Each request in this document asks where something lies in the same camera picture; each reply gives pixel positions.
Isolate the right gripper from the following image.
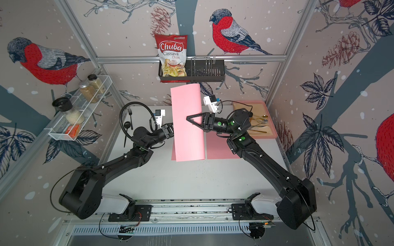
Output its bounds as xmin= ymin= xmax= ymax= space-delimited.
xmin=187 ymin=115 xmax=238 ymax=138

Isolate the pink paper sheet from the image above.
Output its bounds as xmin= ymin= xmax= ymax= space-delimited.
xmin=206 ymin=132 xmax=239 ymax=160
xmin=171 ymin=84 xmax=205 ymax=162

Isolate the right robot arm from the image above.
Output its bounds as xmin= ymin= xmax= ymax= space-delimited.
xmin=186 ymin=108 xmax=317 ymax=230

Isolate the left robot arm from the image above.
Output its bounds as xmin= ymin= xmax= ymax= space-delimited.
xmin=58 ymin=123 xmax=174 ymax=219

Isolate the black fork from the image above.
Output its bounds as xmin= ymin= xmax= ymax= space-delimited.
xmin=128 ymin=108 xmax=133 ymax=130

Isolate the black ladle spoon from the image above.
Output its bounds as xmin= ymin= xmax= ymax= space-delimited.
xmin=123 ymin=121 xmax=132 ymax=147

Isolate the metal spoon on tray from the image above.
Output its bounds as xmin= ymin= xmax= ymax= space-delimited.
xmin=252 ymin=115 xmax=269 ymax=123

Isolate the Chuba cassava chips bag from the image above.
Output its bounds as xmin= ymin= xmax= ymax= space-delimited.
xmin=155 ymin=34 xmax=188 ymax=83

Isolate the spice jar dark lid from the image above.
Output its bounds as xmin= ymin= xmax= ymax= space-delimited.
xmin=88 ymin=74 xmax=106 ymax=94

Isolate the spice jar silver lid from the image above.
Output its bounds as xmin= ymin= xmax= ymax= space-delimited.
xmin=79 ymin=82 xmax=99 ymax=104

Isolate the small red packet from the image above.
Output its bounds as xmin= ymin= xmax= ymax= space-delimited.
xmin=65 ymin=124 xmax=81 ymax=138

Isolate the black lid rice jar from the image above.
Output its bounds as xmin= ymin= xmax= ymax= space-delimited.
xmin=52 ymin=97 xmax=85 ymax=125

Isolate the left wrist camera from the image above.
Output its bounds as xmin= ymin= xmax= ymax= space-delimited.
xmin=154 ymin=109 xmax=166 ymax=128

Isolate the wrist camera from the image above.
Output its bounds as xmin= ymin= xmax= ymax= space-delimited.
xmin=203 ymin=95 xmax=219 ymax=113
xmin=154 ymin=109 xmax=166 ymax=128

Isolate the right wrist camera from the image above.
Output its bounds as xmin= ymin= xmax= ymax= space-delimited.
xmin=203 ymin=95 xmax=219 ymax=113

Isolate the black wire wall basket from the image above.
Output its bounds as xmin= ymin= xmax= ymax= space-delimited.
xmin=158 ymin=58 xmax=225 ymax=83

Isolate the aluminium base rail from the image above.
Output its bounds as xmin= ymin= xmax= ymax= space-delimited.
xmin=63 ymin=198 xmax=322 ymax=225

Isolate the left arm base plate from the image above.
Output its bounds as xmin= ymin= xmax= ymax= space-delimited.
xmin=108 ymin=205 xmax=153 ymax=222

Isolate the clear acrylic wall shelf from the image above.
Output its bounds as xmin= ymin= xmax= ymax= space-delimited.
xmin=49 ymin=74 xmax=112 ymax=141

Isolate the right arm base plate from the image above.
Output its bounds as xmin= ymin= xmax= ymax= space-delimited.
xmin=228 ymin=204 xmax=274 ymax=221

